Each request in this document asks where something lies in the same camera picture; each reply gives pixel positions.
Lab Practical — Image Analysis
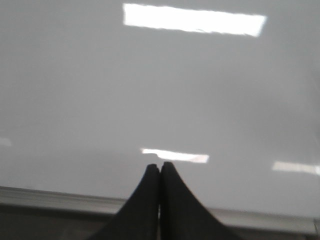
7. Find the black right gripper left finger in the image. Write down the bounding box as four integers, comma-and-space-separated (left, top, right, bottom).
89, 164, 160, 240

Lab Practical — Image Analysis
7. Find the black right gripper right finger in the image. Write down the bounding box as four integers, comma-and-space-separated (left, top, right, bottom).
160, 162, 241, 240

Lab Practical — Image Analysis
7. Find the grey whiteboard tray ledge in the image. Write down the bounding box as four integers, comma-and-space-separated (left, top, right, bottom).
0, 186, 320, 235

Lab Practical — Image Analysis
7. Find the white whiteboard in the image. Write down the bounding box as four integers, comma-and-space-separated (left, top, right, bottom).
0, 0, 320, 218

